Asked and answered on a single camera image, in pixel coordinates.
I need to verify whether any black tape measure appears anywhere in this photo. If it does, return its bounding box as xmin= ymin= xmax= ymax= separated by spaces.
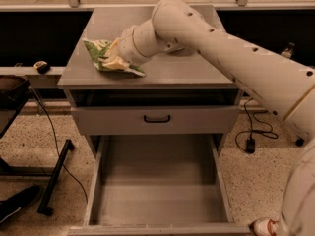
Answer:
xmin=33 ymin=61 xmax=50 ymax=74

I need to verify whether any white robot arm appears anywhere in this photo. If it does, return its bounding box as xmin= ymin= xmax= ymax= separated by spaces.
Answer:
xmin=99 ymin=0 xmax=315 ymax=236

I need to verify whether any black wheeled stand leg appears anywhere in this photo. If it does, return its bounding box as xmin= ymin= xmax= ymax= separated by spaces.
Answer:
xmin=295 ymin=138 xmax=304 ymax=147

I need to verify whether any closed grey upper drawer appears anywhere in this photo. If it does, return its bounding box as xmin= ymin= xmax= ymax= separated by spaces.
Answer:
xmin=71 ymin=106 xmax=239 ymax=135

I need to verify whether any open grey lower drawer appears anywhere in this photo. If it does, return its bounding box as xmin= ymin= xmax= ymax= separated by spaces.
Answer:
xmin=68 ymin=135 xmax=249 ymax=236

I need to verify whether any green jalapeno chip bag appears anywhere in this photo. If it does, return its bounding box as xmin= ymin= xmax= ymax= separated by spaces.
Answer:
xmin=83 ymin=39 xmax=145 ymax=77

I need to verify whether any black drawer handle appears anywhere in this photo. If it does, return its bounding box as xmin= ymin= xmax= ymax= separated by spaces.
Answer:
xmin=143 ymin=115 xmax=171 ymax=124

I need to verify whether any white and red sneaker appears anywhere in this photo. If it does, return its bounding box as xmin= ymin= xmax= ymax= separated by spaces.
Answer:
xmin=251 ymin=218 xmax=279 ymax=236

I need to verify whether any thin black cable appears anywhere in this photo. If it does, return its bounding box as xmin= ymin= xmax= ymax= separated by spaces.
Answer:
xmin=30 ymin=86 xmax=89 ymax=205

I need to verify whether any grey drawer cabinet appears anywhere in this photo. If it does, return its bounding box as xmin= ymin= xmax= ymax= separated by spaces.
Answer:
xmin=58 ymin=6 xmax=242 ymax=152

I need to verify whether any black power cable with adapter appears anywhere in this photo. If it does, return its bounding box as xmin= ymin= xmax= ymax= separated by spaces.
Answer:
xmin=234 ymin=96 xmax=280 ymax=155

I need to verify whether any small clear bottle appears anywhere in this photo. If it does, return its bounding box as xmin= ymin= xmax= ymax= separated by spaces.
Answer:
xmin=281 ymin=42 xmax=295 ymax=59

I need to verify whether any black shoe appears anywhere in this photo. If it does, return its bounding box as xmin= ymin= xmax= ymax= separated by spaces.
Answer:
xmin=0 ymin=185 xmax=40 ymax=223

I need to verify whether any black desk with leg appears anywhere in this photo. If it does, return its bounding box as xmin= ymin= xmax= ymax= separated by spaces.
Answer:
xmin=0 ymin=76 xmax=74 ymax=216

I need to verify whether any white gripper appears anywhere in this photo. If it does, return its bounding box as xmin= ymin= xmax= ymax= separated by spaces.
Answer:
xmin=98 ymin=26 xmax=148 ymax=71

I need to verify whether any white paper bowl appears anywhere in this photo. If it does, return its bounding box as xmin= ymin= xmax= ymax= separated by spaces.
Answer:
xmin=169 ymin=47 xmax=196 ymax=57

